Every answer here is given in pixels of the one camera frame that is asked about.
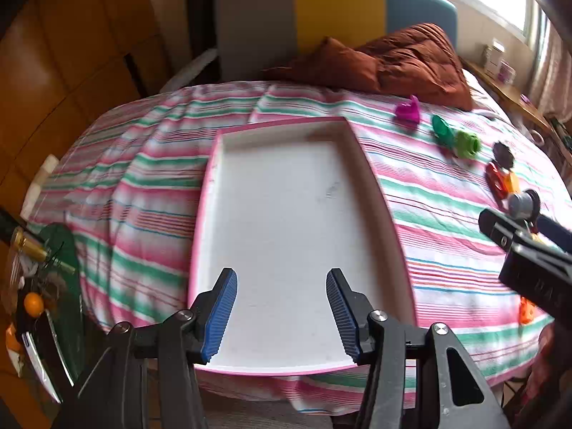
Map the white tray with pink rim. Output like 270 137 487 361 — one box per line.
188 116 417 376

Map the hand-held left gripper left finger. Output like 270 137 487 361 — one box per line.
54 267 238 429

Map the brown quilt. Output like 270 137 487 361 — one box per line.
263 24 474 112

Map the green glass side table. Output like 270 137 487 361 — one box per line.
0 222 85 405

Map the light green plastic toy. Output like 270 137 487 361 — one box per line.
453 130 482 159

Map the silver grey cylinder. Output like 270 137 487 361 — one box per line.
508 189 541 221

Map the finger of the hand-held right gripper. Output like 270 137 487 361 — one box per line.
478 209 521 248
534 214 572 253

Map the orange ball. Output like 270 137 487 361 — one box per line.
23 292 45 316

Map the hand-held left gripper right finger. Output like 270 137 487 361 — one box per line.
326 268 512 429

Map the red toy cup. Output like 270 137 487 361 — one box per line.
485 162 521 198

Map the beige curtain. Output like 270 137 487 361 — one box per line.
527 22 572 121

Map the grey yellow blue headboard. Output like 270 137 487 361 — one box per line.
214 0 459 83

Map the wooden bedside table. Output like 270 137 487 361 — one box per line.
462 60 572 162

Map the tall white box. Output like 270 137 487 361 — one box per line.
483 40 506 77

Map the gold metal cylinder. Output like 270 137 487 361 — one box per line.
11 228 48 262

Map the purple plastic toy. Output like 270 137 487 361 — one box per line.
394 95 421 127

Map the teal green plastic toy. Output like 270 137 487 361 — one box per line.
431 114 457 148

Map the wooden wardrobe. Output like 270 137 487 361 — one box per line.
0 0 197 215

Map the white cloth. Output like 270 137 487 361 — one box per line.
161 49 220 94

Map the striped bed sheet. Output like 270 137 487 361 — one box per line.
27 81 564 414

